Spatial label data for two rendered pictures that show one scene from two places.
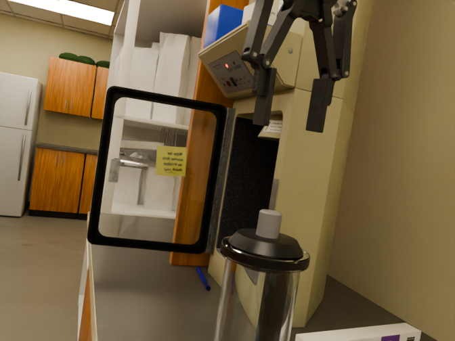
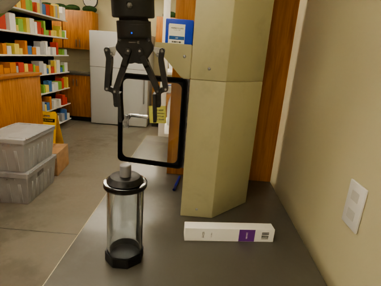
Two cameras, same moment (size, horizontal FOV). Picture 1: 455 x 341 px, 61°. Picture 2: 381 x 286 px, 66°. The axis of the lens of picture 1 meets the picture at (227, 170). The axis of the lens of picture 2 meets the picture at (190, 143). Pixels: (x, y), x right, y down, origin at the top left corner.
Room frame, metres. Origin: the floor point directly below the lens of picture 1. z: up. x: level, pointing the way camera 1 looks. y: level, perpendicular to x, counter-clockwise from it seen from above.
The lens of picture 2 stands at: (-0.10, -0.45, 1.48)
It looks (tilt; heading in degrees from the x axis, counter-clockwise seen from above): 17 degrees down; 22
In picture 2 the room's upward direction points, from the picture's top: 4 degrees clockwise
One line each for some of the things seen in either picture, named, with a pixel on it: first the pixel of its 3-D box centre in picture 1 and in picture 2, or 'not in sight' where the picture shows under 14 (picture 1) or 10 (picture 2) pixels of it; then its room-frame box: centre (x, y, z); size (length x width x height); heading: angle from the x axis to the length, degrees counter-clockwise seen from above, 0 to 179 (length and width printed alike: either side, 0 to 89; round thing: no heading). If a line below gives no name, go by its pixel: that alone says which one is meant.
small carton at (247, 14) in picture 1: (258, 22); (176, 34); (0.80, -0.02, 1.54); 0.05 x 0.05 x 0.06; 29
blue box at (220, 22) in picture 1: (230, 33); (180, 33); (0.96, 0.04, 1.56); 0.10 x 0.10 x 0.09; 21
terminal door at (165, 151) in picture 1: (158, 173); (151, 121); (0.99, 0.17, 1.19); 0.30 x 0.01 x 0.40; 102
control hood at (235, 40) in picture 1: (239, 67); (176, 60); (0.87, 0.01, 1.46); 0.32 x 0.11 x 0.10; 21
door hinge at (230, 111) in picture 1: (220, 181); (186, 126); (1.03, 0.01, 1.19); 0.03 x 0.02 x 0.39; 21
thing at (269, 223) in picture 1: (267, 237); (125, 176); (0.47, -0.06, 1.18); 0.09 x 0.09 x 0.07
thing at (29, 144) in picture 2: not in sight; (22, 146); (1.84, 2.11, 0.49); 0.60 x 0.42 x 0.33; 21
